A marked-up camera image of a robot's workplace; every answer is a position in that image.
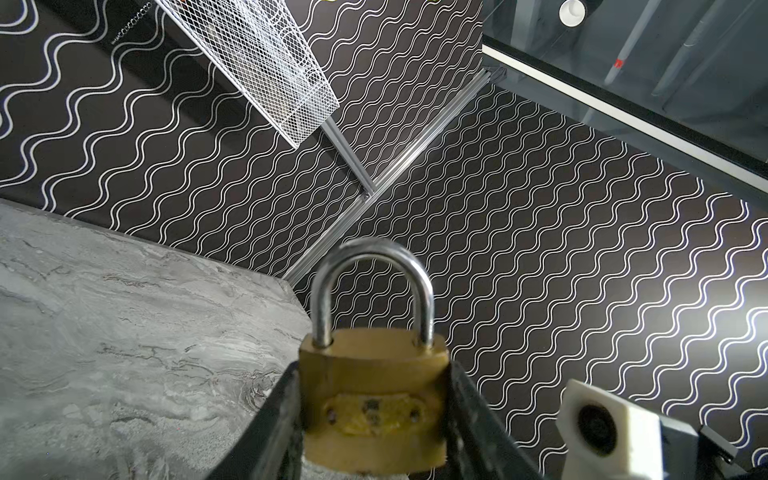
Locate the white mesh wall basket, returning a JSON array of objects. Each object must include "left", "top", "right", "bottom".
[{"left": 158, "top": 0, "right": 339, "bottom": 148}]

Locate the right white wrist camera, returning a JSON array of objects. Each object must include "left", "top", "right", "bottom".
[{"left": 556, "top": 380, "right": 699, "bottom": 479}]

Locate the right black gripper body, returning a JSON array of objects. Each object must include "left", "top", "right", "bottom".
[{"left": 695, "top": 426, "right": 767, "bottom": 480}]

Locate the small brass padlock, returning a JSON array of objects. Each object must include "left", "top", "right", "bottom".
[{"left": 298, "top": 238, "right": 450, "bottom": 476}]

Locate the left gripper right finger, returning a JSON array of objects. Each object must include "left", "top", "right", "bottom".
[{"left": 445, "top": 362, "right": 543, "bottom": 479}]

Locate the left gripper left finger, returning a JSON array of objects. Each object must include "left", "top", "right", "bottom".
[{"left": 206, "top": 361, "right": 303, "bottom": 479}]

